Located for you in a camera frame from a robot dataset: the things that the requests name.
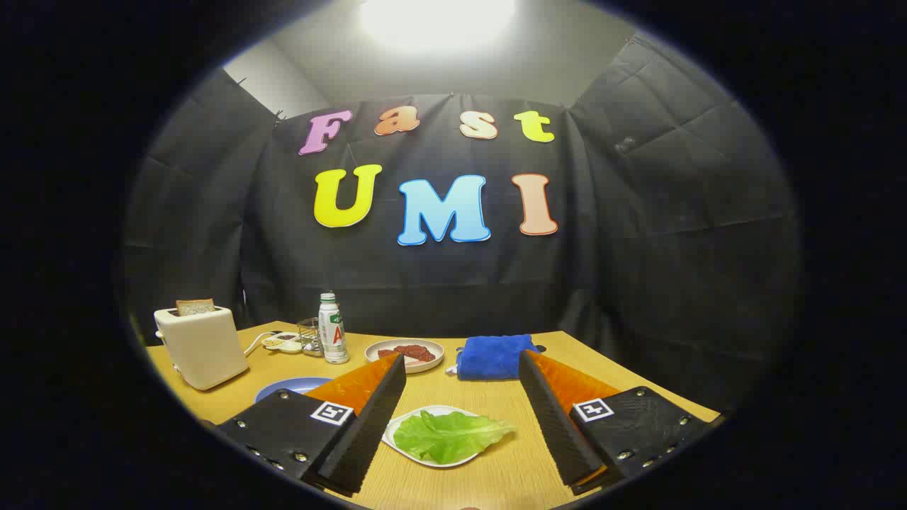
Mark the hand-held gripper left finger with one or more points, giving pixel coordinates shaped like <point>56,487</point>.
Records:
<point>368,425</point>

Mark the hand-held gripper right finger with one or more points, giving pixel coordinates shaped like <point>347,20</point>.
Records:
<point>560,425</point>

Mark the green lettuce leaf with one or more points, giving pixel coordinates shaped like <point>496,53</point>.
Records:
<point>446,439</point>

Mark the brown bread slice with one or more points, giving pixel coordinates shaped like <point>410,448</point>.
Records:
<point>195,307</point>

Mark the white plate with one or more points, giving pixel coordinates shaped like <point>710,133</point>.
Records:
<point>404,419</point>

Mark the beige round plate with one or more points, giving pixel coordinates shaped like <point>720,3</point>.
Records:
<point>425,366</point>

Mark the long red meat piece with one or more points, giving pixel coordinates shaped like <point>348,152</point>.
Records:
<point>418,352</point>

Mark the white bottle with green cap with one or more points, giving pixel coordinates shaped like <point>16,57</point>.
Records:
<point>331,340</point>

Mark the blue round plate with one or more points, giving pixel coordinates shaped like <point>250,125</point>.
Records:
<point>283,388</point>

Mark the blue towel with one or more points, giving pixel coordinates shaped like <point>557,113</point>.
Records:
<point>496,358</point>

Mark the white divided seasoning dish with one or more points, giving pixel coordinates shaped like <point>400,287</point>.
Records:
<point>282,345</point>

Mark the black backdrop cloth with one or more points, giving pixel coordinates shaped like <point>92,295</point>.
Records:
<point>425,283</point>

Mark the cream toaster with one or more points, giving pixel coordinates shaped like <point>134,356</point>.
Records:
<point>205,347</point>

